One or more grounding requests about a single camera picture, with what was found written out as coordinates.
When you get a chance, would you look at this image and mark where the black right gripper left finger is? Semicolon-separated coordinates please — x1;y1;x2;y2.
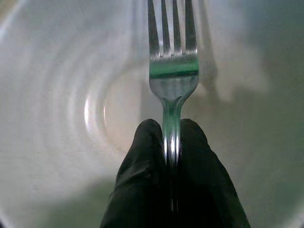
99;119;172;228

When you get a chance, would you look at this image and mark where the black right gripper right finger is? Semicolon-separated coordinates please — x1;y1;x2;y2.
175;118;252;228

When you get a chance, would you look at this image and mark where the silver metal fork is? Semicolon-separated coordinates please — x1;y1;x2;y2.
146;0;200;214

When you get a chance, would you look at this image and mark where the white round plate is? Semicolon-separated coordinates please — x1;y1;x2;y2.
0;0;167;228

